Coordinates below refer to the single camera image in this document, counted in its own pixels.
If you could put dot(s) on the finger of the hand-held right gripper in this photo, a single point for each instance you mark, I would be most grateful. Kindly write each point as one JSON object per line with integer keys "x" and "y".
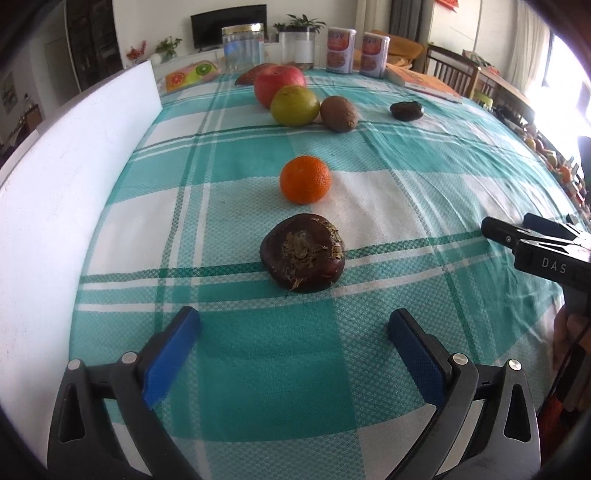
{"x": 501, "y": 230}
{"x": 547, "y": 226}

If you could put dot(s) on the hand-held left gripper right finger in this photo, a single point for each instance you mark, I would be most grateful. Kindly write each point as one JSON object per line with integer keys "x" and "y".
{"x": 415, "y": 357}

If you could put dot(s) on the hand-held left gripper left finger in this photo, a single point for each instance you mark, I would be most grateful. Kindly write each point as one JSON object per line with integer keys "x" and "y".
{"x": 171, "y": 355}

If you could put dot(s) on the large dark water chestnut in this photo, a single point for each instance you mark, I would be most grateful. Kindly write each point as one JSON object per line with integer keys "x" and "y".
{"x": 302, "y": 254}

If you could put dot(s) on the reddish sweet potato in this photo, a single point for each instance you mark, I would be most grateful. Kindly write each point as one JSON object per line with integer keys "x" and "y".
{"x": 247, "y": 74}

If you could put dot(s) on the person's right hand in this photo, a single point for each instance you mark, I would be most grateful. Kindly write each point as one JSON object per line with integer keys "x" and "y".
{"x": 564, "y": 332}

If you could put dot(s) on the teal checked tablecloth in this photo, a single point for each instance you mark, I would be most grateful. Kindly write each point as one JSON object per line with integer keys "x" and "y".
{"x": 369, "y": 207}

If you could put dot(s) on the small dark water chestnut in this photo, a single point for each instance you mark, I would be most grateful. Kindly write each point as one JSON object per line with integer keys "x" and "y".
{"x": 406, "y": 110}

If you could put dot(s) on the orange book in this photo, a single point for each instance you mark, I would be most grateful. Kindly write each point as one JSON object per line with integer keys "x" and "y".
{"x": 425, "y": 83}

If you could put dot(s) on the wooden chair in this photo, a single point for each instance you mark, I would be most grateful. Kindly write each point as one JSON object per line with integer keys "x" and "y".
{"x": 450, "y": 69}

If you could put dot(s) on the white foam board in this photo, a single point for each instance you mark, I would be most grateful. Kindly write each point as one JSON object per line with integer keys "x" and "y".
{"x": 69, "y": 184}

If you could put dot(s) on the brown kiwi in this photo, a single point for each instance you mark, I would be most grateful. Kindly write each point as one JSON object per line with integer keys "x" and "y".
{"x": 339, "y": 114}

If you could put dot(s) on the orange mandarin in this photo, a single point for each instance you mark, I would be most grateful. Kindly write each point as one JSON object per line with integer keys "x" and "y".
{"x": 304, "y": 181}

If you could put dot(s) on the orange cushion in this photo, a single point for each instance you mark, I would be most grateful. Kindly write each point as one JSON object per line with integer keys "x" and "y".
{"x": 401, "y": 46}

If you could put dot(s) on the orange label food can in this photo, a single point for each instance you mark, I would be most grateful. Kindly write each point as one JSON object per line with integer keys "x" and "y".
{"x": 341, "y": 51}
{"x": 374, "y": 54}

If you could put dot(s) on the green citrus fruit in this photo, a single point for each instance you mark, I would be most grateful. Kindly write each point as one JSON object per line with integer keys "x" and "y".
{"x": 294, "y": 107}

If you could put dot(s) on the red apple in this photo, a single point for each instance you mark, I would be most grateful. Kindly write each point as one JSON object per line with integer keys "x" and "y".
{"x": 277, "y": 81}

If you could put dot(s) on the clear jar with black lid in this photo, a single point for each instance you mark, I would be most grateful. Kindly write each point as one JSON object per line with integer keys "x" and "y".
{"x": 298, "y": 48}

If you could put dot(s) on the green potted plant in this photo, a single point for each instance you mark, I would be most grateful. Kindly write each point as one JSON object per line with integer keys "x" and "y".
{"x": 301, "y": 21}

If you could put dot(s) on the white low cabinet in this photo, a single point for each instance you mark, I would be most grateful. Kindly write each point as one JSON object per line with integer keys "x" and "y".
{"x": 189, "y": 57}

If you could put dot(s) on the red flower plant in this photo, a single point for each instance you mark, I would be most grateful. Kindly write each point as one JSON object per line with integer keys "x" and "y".
{"x": 136, "y": 51}

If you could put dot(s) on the small green leafy plant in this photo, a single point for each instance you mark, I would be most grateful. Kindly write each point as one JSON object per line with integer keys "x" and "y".
{"x": 168, "y": 46}

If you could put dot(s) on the clear jar with gold lid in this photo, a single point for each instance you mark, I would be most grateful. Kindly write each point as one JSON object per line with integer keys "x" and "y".
{"x": 242, "y": 48}

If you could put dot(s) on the black television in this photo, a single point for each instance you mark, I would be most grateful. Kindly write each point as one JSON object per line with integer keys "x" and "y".
{"x": 228, "y": 25}

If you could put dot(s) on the dark glass wall cabinet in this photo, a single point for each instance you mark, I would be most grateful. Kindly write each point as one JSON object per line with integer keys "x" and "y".
{"x": 92, "y": 41}

